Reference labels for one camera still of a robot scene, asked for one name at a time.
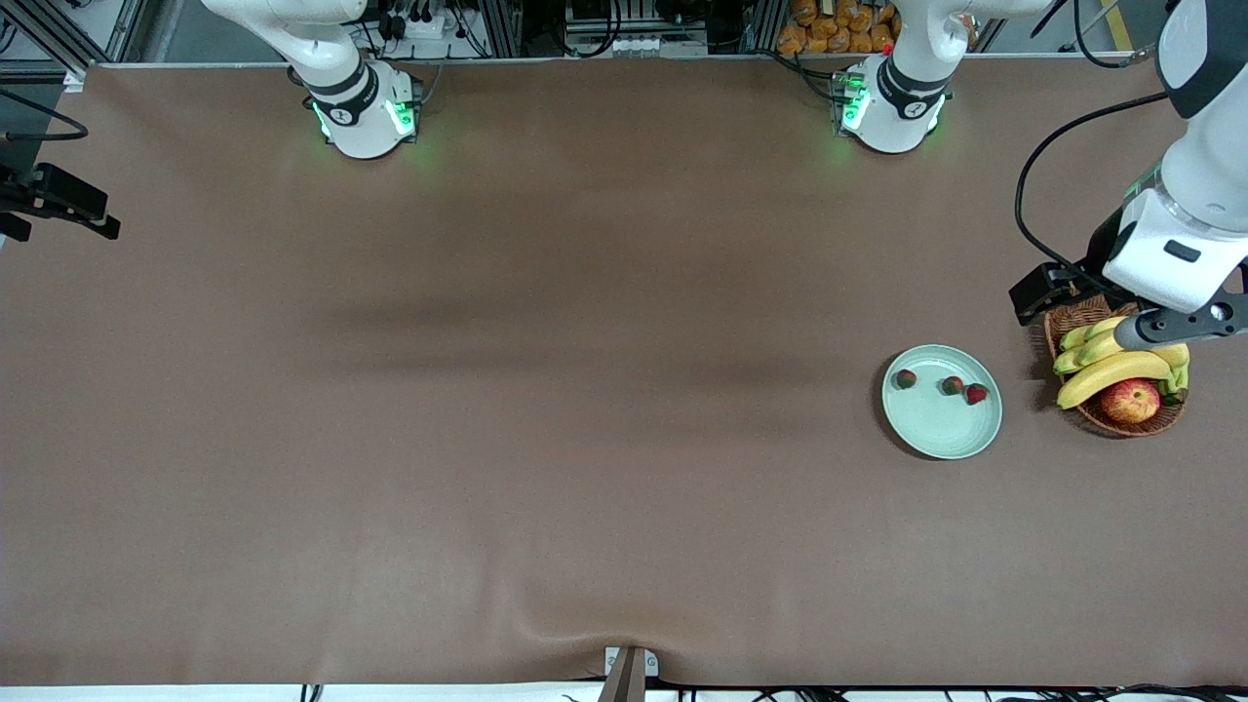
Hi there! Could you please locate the pale green plate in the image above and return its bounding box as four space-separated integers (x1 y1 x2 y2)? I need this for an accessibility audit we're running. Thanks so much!
880 344 1003 461

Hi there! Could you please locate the brown wicker basket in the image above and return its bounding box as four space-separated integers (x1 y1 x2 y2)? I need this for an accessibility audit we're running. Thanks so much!
1043 295 1189 438

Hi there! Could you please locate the greenish yellow banana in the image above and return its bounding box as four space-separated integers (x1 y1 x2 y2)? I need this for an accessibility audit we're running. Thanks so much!
1061 317 1122 353

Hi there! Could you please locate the red yellow apple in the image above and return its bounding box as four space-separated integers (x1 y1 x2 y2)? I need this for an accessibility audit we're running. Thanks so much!
1099 378 1162 424

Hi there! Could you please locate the bag of orange buns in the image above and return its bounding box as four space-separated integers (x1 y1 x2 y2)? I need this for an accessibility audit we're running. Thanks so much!
777 0 903 56

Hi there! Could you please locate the white power strip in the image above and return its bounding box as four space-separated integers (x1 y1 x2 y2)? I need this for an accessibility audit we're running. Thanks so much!
385 5 451 42

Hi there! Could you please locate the brown table cover mat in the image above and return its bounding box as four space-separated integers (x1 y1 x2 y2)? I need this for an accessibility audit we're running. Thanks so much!
0 54 1248 688

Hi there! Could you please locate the white terminal block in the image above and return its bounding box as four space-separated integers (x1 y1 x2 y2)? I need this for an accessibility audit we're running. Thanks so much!
609 34 710 58

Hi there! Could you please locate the aluminium frame strut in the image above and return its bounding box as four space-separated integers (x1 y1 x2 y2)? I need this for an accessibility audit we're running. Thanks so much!
0 0 89 89
478 0 527 58

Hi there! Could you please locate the small metal table bracket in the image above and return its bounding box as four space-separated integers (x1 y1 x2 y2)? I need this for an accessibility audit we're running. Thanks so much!
604 646 660 679

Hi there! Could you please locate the grey brown support post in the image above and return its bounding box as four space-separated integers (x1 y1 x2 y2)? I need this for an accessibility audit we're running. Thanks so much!
597 648 647 702

